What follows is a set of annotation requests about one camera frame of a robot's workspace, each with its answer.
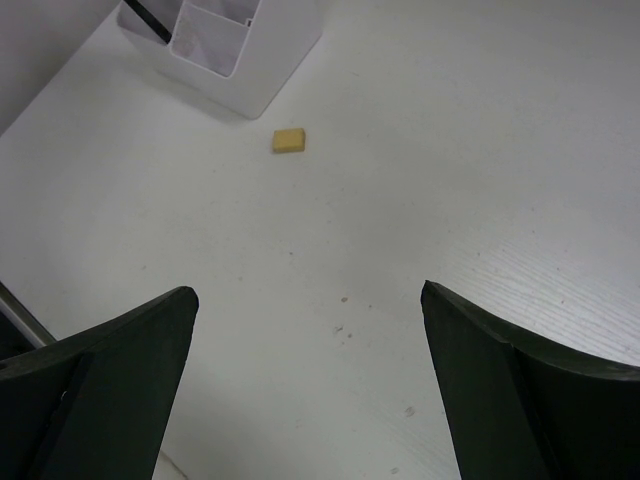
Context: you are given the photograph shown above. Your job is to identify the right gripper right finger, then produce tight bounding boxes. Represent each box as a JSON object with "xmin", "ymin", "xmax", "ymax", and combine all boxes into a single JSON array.
[{"xmin": 421, "ymin": 282, "xmax": 639, "ymax": 479}]

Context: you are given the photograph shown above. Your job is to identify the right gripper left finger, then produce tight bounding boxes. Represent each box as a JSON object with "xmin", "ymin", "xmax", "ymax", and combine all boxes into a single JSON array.
[{"xmin": 1, "ymin": 286, "xmax": 199, "ymax": 479}]

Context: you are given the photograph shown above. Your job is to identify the yellow eraser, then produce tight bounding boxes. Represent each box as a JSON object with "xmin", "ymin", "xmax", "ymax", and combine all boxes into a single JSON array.
[{"xmin": 272, "ymin": 128, "xmax": 306, "ymax": 154}]

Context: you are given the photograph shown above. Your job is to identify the black handled scissors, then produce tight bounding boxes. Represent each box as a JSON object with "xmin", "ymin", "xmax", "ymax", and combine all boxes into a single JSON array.
[{"xmin": 124, "ymin": 0, "xmax": 172, "ymax": 44}]

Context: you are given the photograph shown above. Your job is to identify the white compartment organizer box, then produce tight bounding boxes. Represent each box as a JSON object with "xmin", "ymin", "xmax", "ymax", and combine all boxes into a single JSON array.
[{"xmin": 117, "ymin": 0, "xmax": 322, "ymax": 119}]

